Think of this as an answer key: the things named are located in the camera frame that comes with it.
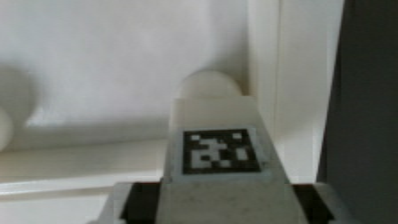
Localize white square tabletop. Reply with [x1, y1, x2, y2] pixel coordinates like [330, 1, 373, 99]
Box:
[0, 0, 250, 150]

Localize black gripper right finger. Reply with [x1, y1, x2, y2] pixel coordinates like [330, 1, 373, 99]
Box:
[289, 182, 357, 224]

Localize white table leg with tag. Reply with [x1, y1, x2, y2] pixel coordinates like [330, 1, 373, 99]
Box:
[154, 71, 307, 224]

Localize white U-shaped obstacle fence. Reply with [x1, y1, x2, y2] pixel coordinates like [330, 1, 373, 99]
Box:
[0, 0, 344, 224]

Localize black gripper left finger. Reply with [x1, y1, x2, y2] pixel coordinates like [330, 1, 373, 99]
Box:
[87, 181, 165, 224]

